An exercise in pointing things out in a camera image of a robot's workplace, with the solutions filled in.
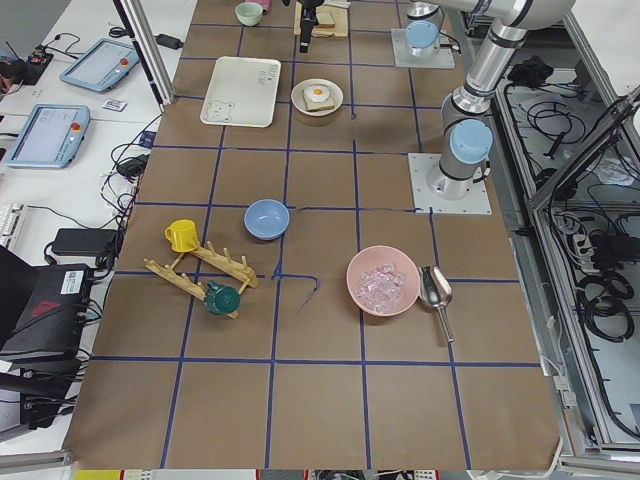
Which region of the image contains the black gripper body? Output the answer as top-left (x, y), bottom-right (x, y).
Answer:
top-left (298, 0), bottom-right (320, 27)

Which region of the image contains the bread slice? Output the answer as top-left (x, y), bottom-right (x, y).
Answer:
top-left (316, 9), bottom-right (335, 29)
top-left (303, 84), bottom-right (335, 112)

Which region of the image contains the cream round plate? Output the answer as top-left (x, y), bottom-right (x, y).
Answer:
top-left (291, 78), bottom-right (344, 117)

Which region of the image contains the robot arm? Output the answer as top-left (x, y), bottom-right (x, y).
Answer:
top-left (298, 0), bottom-right (444, 53)
top-left (408, 0), bottom-right (574, 201)

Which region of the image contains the bread slice under egg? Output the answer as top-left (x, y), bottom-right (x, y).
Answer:
top-left (303, 84), bottom-right (335, 112)

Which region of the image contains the wooden cutting board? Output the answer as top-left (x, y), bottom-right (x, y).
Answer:
top-left (313, 2), bottom-right (348, 37)

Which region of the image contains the pink cloth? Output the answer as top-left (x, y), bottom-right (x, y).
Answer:
top-left (256, 0), bottom-right (271, 13)

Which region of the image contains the light green bowl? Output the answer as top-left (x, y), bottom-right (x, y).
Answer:
top-left (235, 2), bottom-right (263, 27)

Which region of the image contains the fried egg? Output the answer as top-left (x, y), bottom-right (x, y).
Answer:
top-left (305, 85), bottom-right (330, 102)

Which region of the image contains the cream bear serving tray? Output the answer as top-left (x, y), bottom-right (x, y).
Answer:
top-left (200, 56), bottom-right (281, 128)

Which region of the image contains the black power adapter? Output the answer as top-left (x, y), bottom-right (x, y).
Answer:
top-left (155, 34), bottom-right (184, 50)

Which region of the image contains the blue bowl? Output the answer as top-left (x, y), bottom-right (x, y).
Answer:
top-left (244, 199), bottom-right (290, 240)

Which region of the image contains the upper teach pendant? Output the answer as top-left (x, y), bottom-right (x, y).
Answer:
top-left (59, 38), bottom-right (139, 92)

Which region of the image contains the teach pendant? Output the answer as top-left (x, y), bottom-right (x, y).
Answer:
top-left (59, 38), bottom-right (139, 92)
top-left (6, 104), bottom-right (91, 169)

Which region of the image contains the yellow cup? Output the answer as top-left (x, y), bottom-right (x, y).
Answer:
top-left (164, 219), bottom-right (200, 253)

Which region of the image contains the pink bowl with ice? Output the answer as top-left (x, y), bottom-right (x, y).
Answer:
top-left (346, 245), bottom-right (421, 316)

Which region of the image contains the lower teach pendant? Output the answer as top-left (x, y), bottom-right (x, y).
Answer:
top-left (6, 104), bottom-right (91, 169)

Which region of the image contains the wooden dish rack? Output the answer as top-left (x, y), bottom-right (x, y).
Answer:
top-left (143, 240), bottom-right (261, 320)

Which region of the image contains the green mug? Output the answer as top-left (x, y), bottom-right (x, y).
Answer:
top-left (204, 281), bottom-right (241, 315)

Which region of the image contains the metal scoop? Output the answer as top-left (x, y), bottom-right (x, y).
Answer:
top-left (419, 265), bottom-right (455, 343)

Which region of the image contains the black computer box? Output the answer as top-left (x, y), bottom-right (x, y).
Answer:
top-left (0, 244), bottom-right (109, 431)

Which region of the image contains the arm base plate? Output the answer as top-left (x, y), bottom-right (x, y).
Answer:
top-left (408, 153), bottom-right (492, 215)
top-left (391, 29), bottom-right (455, 69)

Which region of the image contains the aluminium frame post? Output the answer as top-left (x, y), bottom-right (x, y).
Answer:
top-left (113, 0), bottom-right (175, 107)

